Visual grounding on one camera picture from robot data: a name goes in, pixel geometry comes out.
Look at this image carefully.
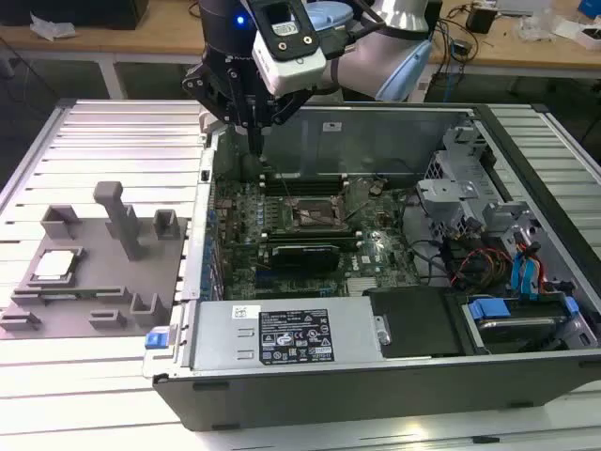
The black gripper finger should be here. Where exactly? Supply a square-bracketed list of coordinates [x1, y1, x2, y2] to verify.
[181, 63, 257, 156]
[255, 87, 312, 156]

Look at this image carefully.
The blue flat data wire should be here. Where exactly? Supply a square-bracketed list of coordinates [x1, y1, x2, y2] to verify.
[510, 237, 542, 301]

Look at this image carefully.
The CPU socket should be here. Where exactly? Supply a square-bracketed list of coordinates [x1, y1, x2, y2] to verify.
[289, 194, 351, 232]

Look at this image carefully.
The silver metal bracket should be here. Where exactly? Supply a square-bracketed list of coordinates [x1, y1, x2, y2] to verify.
[483, 200, 546, 264]

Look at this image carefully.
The red yellow black wire bundle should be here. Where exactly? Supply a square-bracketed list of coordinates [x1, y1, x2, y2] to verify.
[448, 247, 514, 287]

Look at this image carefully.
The green motherboard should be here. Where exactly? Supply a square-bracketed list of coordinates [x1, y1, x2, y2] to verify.
[213, 176, 424, 301]

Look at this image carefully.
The grey parts rack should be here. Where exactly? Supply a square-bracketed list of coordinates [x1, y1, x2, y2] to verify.
[0, 180, 190, 340]

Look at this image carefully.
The white cardboard box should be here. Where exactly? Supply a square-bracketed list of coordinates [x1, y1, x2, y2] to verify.
[552, 18, 601, 52]

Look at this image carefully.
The clear plastic bag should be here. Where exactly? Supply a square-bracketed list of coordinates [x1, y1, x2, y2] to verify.
[512, 7, 558, 44]

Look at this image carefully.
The wooden workbench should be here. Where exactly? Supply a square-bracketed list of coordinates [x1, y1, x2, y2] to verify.
[0, 0, 601, 102]

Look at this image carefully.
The silver CPU green substrate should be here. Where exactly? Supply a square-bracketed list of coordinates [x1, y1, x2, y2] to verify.
[34, 250, 80, 279]

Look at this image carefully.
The small silver heatsink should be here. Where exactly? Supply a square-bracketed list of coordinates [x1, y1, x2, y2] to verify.
[346, 276, 378, 298]

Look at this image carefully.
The silver power supply with label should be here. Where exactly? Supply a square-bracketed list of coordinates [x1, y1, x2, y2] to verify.
[190, 299, 379, 375]

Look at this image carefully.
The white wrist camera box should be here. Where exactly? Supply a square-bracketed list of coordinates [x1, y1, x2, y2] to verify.
[243, 0, 327, 95]

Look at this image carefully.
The hard disk in blue carrier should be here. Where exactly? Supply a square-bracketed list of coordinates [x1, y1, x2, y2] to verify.
[462, 294, 581, 356]

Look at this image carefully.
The black plastic bay cover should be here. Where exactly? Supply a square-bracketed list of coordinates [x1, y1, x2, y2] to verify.
[362, 286, 466, 358]

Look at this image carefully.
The black equipment case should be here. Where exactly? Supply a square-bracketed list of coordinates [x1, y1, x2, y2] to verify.
[0, 0, 150, 30]

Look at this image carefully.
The silver metal drive cage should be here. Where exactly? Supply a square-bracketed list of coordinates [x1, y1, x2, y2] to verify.
[415, 124, 499, 245]

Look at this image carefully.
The small black box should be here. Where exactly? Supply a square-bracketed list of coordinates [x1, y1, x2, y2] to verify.
[465, 5, 498, 35]

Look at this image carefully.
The crumpled white paper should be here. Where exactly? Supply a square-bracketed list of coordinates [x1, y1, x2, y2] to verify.
[28, 12, 79, 42]

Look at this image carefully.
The black and silver PC case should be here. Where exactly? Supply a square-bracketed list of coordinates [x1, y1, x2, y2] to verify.
[142, 101, 601, 432]

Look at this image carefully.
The black camera cable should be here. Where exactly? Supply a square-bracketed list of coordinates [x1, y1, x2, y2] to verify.
[321, 0, 393, 60]

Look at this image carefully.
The green RAM stick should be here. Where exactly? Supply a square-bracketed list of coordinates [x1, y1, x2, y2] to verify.
[39, 290, 100, 301]

